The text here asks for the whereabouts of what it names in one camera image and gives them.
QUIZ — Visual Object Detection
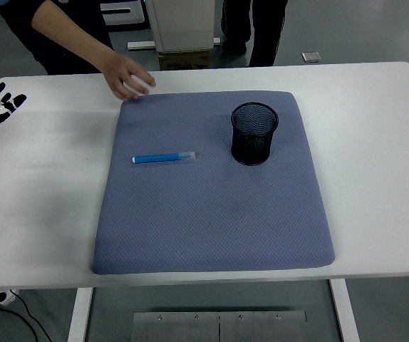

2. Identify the person's hand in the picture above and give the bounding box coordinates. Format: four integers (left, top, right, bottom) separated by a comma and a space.
99, 53, 157, 101

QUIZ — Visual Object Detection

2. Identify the small white object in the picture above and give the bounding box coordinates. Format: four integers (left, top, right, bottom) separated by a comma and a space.
123, 73, 157, 97

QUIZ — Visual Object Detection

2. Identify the blue marker with clear cap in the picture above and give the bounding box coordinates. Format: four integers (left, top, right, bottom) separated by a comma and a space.
131, 151, 199, 165

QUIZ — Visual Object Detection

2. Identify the black mesh pen holder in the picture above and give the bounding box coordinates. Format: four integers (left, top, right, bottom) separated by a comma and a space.
230, 102, 279, 167

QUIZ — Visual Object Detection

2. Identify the white base bar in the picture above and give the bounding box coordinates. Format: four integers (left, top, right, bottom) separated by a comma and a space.
126, 36, 222, 51

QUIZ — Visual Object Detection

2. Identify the white appliance with black slot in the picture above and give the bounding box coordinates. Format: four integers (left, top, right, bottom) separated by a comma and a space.
100, 0, 145, 27

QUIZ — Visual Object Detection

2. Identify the cardboard box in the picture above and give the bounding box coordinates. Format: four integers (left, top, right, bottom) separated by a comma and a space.
157, 49, 212, 72

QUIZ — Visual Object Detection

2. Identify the white cabinet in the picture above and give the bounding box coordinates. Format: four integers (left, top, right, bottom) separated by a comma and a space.
147, 0, 215, 53

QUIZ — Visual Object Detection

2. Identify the blue-grey quilted mat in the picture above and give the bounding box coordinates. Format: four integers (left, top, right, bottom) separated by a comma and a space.
90, 90, 336, 276

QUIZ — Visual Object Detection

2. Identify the white power strip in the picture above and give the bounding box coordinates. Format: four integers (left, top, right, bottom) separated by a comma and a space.
0, 289, 21, 306

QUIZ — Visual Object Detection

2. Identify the white table leg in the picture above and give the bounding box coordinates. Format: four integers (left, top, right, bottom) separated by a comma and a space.
67, 287, 94, 342
328, 279, 361, 342

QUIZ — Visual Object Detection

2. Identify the black floor cable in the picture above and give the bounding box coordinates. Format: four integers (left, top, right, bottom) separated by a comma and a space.
0, 291, 54, 342

